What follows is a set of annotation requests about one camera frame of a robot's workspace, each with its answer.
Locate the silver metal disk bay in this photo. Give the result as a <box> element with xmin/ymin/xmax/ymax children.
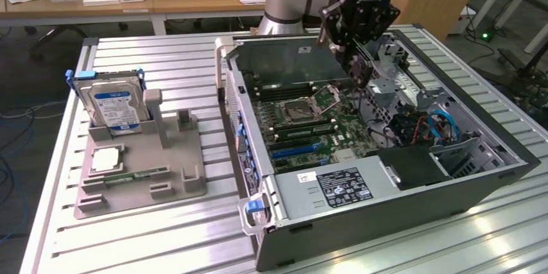
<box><xmin>359</xmin><ymin>42</ymin><xmax>441</xmax><ymax>121</ymax></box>

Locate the open metal socket cover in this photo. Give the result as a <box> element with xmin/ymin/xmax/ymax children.
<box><xmin>309</xmin><ymin>84</ymin><xmax>344</xmax><ymax>111</ymax></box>

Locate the CPU socket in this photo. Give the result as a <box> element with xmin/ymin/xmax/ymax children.
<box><xmin>277</xmin><ymin>99</ymin><xmax>320</xmax><ymax>126</ymax></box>

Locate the blue expansion slot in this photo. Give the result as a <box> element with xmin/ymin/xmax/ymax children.
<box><xmin>269</xmin><ymin>144</ymin><xmax>323</xmax><ymax>160</ymax></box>

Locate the black plastic air shroud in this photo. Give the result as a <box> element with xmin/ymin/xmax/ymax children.
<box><xmin>379</xmin><ymin>145</ymin><xmax>453</xmax><ymax>191</ymax></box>

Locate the grey power supply unit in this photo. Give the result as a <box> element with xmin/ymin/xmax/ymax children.
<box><xmin>273</xmin><ymin>155</ymin><xmax>403</xmax><ymax>220</ymax></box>

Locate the hard disk in blue caddy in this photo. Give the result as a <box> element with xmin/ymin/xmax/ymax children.
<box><xmin>64</xmin><ymin>65</ymin><xmax>149</xmax><ymax>137</ymax></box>

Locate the open black PC case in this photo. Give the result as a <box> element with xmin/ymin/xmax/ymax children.
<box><xmin>213</xmin><ymin>28</ymin><xmax>543</xmax><ymax>272</ymax></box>

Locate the silver CPU chip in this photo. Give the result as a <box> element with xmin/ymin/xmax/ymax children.
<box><xmin>91</xmin><ymin>149</ymin><xmax>121</xmax><ymax>172</ymax></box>

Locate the green RAM stick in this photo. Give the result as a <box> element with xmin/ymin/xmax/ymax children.
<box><xmin>100</xmin><ymin>171</ymin><xmax>153</xmax><ymax>185</ymax></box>

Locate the grey plastic parts rack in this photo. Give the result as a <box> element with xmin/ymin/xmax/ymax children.
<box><xmin>72</xmin><ymin>87</ymin><xmax>209</xmax><ymax>220</ymax></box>

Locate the blue data wire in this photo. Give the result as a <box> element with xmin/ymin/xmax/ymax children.
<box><xmin>427</xmin><ymin>111</ymin><xmax>461</xmax><ymax>142</ymax></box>

